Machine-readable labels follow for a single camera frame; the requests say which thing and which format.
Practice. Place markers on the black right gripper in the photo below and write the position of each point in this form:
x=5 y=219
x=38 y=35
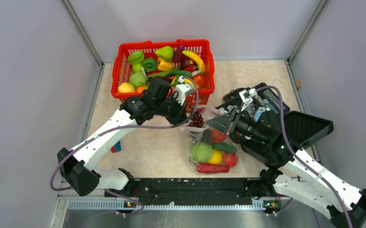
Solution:
x=226 y=123

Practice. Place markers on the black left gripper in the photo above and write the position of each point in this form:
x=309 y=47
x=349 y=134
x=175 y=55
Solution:
x=179 y=115

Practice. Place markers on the orange green mango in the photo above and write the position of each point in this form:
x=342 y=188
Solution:
x=217 y=137

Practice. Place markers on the dark purple grape bunch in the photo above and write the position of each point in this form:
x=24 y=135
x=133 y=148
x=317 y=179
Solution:
x=196 y=120

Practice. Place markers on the small dark green cucumber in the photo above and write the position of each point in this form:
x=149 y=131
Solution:
x=224 y=147

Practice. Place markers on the clear zip top bag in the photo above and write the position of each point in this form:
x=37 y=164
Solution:
x=203 y=134

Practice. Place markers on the red apple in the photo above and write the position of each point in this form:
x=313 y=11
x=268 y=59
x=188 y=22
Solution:
x=230 y=159

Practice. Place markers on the yellow apple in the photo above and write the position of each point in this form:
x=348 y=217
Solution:
x=216 y=158

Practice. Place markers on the round green cabbage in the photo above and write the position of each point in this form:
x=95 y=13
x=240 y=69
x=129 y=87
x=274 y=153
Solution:
x=201 y=152

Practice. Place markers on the red chili pepper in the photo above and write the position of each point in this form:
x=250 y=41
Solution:
x=208 y=168

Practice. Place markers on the green pear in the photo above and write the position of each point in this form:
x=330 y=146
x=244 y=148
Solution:
x=166 y=53

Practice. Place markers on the red plastic shopping basket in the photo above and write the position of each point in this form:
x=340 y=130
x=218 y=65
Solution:
x=138 y=63

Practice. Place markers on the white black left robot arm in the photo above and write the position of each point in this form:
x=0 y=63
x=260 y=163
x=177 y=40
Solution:
x=77 y=166

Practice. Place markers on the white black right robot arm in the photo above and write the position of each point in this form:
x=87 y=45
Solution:
x=292 y=172

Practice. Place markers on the black open tool case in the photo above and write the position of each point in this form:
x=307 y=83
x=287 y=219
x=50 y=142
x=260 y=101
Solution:
x=290 y=132

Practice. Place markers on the white garlic bulb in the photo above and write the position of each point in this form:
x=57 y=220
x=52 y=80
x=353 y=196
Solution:
x=197 y=72

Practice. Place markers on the yellow bell pepper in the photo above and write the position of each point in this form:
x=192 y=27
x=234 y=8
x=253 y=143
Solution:
x=163 y=65

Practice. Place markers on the green bell pepper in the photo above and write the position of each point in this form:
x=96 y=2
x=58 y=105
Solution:
x=149 y=64

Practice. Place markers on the yellow banana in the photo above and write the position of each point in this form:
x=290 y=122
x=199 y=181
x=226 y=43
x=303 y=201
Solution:
x=196 y=58

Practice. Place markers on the red blue toy block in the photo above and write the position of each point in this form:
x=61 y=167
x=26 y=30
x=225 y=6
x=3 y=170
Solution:
x=116 y=148

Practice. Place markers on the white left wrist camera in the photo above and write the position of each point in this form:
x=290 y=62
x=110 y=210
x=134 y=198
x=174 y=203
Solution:
x=184 y=88

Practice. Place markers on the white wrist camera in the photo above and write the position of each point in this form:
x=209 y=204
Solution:
x=184 y=88
x=246 y=96

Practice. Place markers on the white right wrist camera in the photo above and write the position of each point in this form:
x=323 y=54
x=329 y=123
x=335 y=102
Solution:
x=246 y=96

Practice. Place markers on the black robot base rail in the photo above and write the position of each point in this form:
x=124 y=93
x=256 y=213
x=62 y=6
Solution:
x=200 y=193

